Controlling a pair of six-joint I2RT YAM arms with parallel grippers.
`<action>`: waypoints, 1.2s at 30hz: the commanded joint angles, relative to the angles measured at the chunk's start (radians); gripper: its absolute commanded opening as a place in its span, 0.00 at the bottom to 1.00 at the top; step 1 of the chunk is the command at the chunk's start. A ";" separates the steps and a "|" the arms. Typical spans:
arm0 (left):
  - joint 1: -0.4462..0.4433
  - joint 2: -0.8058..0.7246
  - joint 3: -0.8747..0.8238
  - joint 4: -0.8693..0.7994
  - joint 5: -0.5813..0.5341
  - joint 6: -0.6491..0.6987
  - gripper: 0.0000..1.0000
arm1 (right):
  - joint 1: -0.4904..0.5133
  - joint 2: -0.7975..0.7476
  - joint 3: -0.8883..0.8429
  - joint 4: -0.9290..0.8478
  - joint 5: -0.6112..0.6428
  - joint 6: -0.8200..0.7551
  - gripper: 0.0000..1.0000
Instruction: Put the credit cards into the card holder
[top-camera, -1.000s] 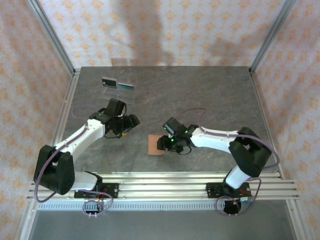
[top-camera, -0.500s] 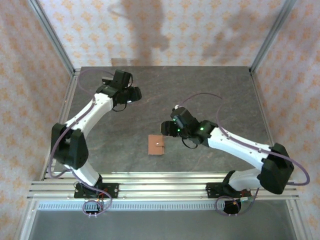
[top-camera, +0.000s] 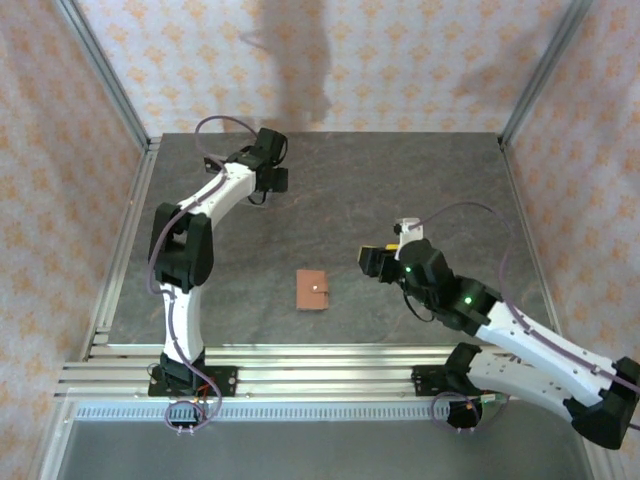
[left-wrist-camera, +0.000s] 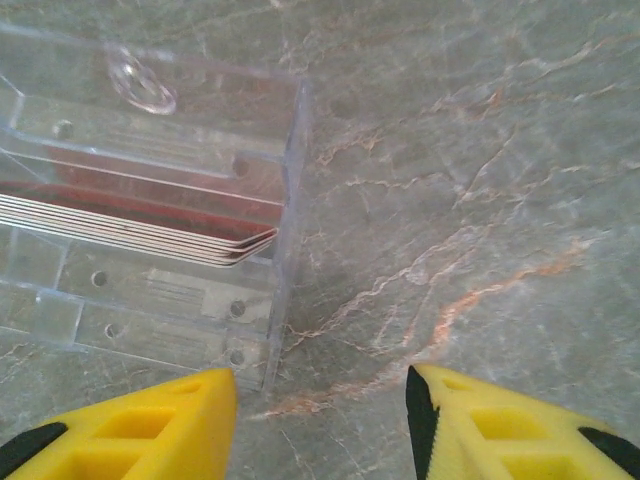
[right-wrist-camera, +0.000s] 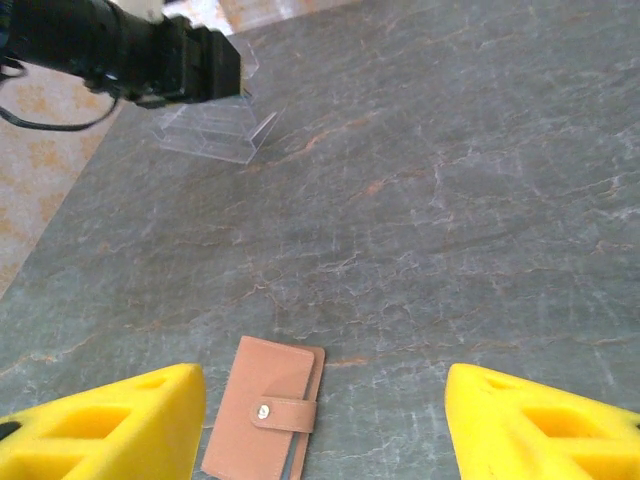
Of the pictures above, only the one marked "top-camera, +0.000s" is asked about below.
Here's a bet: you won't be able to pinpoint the brown leather card holder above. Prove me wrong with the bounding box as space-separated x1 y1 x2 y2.
295 269 331 312

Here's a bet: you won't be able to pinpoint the aluminium mounting rails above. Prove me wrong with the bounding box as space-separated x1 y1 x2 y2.
53 343 566 402

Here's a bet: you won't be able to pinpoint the patterned backdrop cloth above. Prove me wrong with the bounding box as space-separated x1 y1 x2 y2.
514 0 640 480
0 0 146 480
74 0 576 135

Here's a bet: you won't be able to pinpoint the grey metal panel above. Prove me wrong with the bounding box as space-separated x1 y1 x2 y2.
37 399 616 480

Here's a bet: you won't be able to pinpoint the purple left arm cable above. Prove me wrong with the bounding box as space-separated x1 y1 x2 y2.
144 115 261 435

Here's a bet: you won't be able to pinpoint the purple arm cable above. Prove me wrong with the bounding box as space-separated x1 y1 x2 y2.
144 115 261 435
413 201 640 434

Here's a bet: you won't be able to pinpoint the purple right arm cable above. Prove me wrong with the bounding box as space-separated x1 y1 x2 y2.
413 201 640 434

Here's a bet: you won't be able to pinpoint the aluminium table side rail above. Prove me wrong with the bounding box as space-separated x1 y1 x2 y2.
82 142 162 361
499 142 569 359

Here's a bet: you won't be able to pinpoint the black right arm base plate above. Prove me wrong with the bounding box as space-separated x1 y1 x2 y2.
410 364 454 399

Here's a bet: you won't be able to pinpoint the black cable junction block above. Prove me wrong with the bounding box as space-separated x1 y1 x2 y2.
166 402 209 432
446 399 484 432

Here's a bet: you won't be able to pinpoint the slotted grey cable duct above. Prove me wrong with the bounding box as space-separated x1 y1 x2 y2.
69 402 506 422

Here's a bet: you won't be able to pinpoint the aluminium frame post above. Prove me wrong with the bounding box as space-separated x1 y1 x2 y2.
53 0 162 151
498 0 595 149

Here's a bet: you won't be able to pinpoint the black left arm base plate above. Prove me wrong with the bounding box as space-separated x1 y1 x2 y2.
148 364 239 399

